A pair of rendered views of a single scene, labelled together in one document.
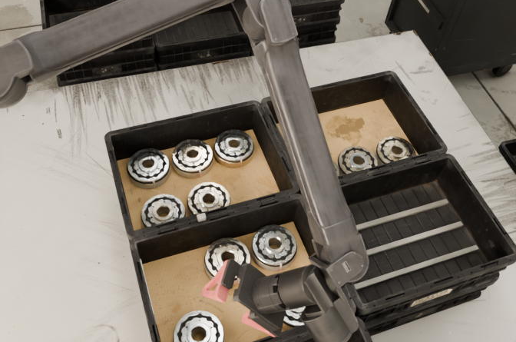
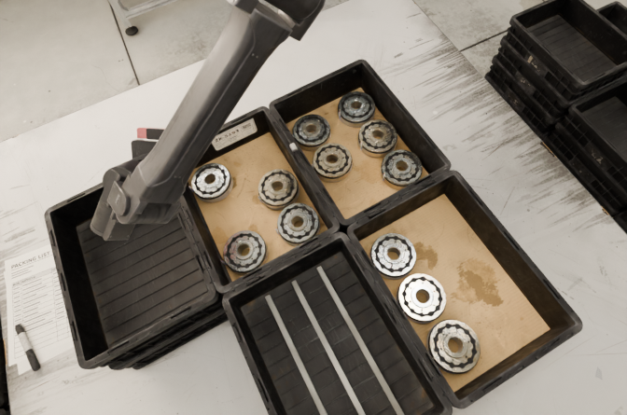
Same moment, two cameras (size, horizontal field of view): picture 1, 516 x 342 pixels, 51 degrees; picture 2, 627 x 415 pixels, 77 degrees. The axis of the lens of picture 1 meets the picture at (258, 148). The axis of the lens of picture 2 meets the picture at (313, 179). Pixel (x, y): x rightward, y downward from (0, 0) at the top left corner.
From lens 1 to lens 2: 0.81 m
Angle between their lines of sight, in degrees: 47
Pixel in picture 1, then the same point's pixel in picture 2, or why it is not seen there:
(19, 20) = not seen: hidden behind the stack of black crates
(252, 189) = (360, 197)
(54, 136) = (394, 52)
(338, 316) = (105, 216)
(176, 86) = (491, 118)
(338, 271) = (114, 193)
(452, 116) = not seen: outside the picture
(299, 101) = (211, 71)
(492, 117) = not seen: outside the picture
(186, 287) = (255, 166)
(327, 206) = (153, 159)
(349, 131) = (473, 288)
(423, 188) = (416, 387)
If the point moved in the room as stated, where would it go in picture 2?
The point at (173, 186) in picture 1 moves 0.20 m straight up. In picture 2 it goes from (346, 132) to (345, 86)
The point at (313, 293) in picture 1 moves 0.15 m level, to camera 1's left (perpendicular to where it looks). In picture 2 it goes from (107, 182) to (121, 105)
